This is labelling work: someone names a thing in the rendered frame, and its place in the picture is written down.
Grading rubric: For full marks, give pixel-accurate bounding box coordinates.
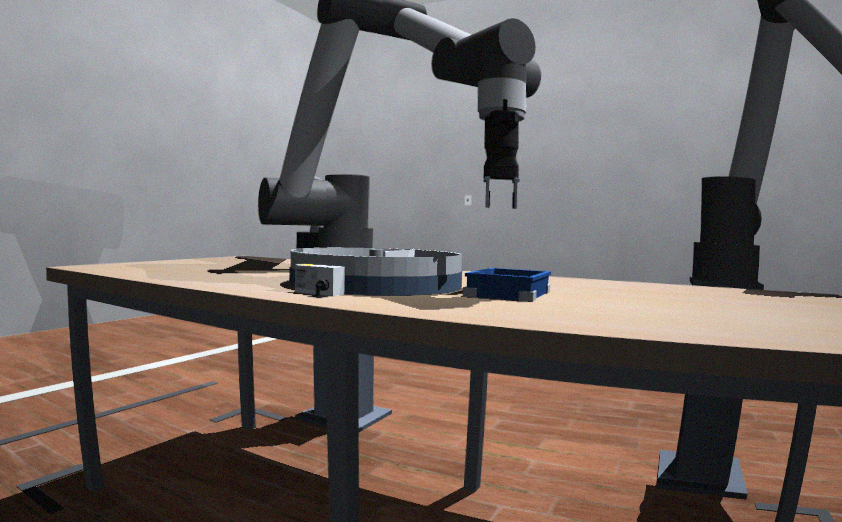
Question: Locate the blue open-top crate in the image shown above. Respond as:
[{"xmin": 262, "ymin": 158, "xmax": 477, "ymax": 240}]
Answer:
[{"xmin": 465, "ymin": 268, "xmax": 551, "ymax": 301}]

